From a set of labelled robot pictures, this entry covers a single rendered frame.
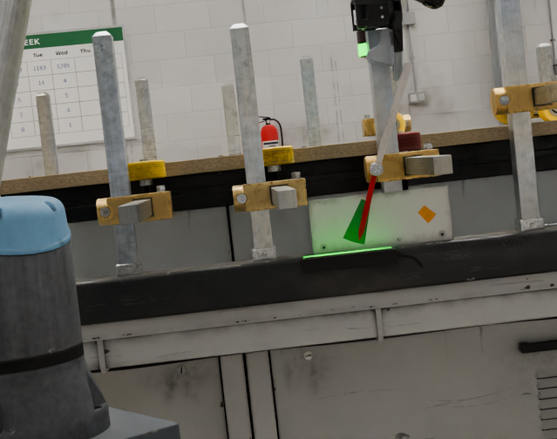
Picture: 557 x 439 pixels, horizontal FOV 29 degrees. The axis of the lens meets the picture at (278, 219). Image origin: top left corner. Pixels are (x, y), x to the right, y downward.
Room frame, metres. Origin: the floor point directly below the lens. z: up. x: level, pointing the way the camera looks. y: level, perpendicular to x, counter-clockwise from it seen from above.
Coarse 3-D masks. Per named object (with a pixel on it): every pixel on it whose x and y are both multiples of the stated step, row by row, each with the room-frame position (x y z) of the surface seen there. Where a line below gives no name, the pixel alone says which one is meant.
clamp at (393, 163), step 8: (400, 152) 2.01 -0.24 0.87; (408, 152) 2.01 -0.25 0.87; (416, 152) 2.01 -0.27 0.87; (424, 152) 2.01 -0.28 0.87; (432, 152) 2.01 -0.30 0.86; (368, 160) 2.01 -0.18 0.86; (384, 160) 2.01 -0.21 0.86; (392, 160) 2.01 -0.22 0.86; (400, 160) 2.01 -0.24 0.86; (368, 168) 2.01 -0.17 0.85; (384, 168) 2.01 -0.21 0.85; (392, 168) 2.01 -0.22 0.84; (400, 168) 2.01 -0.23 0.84; (368, 176) 2.01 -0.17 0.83; (384, 176) 2.01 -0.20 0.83; (392, 176) 2.01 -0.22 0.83; (400, 176) 2.01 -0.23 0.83; (408, 176) 2.01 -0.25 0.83; (416, 176) 2.01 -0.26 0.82; (424, 176) 2.01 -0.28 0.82; (432, 176) 2.01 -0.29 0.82
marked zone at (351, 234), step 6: (360, 204) 2.01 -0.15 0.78; (360, 210) 2.01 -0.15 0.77; (354, 216) 2.01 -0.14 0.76; (360, 216) 2.01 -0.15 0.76; (354, 222) 2.01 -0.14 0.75; (366, 222) 2.01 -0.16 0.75; (348, 228) 2.01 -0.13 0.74; (354, 228) 2.01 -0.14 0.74; (366, 228) 2.01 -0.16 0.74; (348, 234) 2.01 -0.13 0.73; (354, 234) 2.01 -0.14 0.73; (354, 240) 2.01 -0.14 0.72; (360, 240) 2.01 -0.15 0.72
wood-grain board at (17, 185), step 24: (552, 120) 2.19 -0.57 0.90; (336, 144) 2.17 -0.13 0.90; (360, 144) 2.17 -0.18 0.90; (432, 144) 2.18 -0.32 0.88; (456, 144) 2.18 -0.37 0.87; (168, 168) 2.16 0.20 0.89; (192, 168) 2.16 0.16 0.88; (216, 168) 2.16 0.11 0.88; (240, 168) 2.17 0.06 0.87; (0, 192) 2.15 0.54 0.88
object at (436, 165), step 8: (408, 160) 1.97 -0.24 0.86; (416, 160) 1.88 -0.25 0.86; (424, 160) 1.80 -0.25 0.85; (432, 160) 1.73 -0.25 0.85; (440, 160) 1.72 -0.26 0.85; (448, 160) 1.72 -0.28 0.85; (408, 168) 1.98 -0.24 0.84; (416, 168) 1.89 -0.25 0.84; (424, 168) 1.81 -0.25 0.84; (432, 168) 1.73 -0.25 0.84; (440, 168) 1.72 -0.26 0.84; (448, 168) 1.72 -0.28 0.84
